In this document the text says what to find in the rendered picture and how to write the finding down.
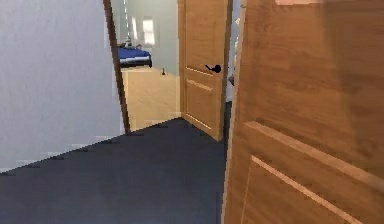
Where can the blue bed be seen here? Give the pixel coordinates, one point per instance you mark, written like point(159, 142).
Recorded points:
point(133, 55)

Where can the brown wooden door frame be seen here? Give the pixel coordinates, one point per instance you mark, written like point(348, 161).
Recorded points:
point(116, 66)

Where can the brown wooden room door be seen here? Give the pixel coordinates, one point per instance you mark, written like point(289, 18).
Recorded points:
point(201, 40)
point(310, 110)

